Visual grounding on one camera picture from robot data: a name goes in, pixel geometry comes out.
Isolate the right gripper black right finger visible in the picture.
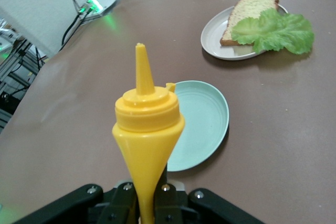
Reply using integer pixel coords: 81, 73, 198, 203
153, 165, 266, 224

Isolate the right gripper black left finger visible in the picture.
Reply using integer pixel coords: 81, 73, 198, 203
10, 183, 140, 224

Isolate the yellow squeeze bottle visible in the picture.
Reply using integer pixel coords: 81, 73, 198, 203
111, 42, 186, 224

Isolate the green lettuce leaf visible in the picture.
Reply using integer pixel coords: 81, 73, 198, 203
231, 8, 315, 55

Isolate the brown bread slice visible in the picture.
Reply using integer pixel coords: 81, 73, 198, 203
219, 0, 280, 47

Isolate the mint green plate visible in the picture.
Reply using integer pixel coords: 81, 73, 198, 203
165, 80, 230, 172

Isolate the beige plate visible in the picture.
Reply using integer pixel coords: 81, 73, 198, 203
201, 3, 289, 61

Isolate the aluminium equipment rack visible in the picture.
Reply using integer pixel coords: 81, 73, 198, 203
0, 16, 50, 130

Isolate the black base power cable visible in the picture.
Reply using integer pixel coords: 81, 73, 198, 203
60, 6, 87, 50

